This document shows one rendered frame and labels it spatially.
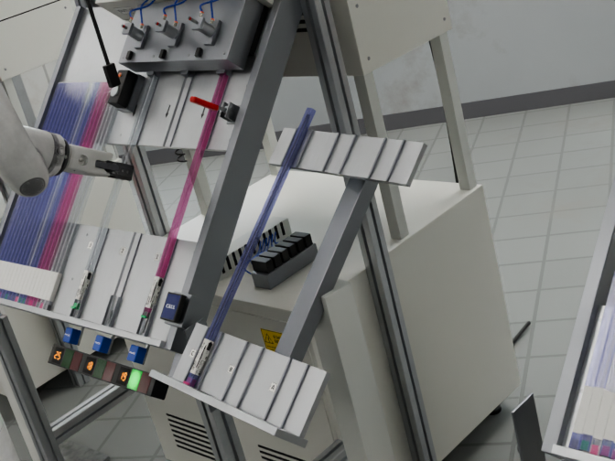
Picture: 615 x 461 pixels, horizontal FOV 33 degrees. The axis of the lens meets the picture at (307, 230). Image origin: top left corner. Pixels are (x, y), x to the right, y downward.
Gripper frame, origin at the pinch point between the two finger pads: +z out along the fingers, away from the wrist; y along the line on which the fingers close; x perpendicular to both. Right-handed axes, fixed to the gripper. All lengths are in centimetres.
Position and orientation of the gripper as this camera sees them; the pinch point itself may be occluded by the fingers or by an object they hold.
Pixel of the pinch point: (120, 171)
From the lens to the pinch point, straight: 215.4
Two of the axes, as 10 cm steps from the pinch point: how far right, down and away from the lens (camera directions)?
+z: 6.8, 1.5, 7.2
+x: -1.7, 9.8, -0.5
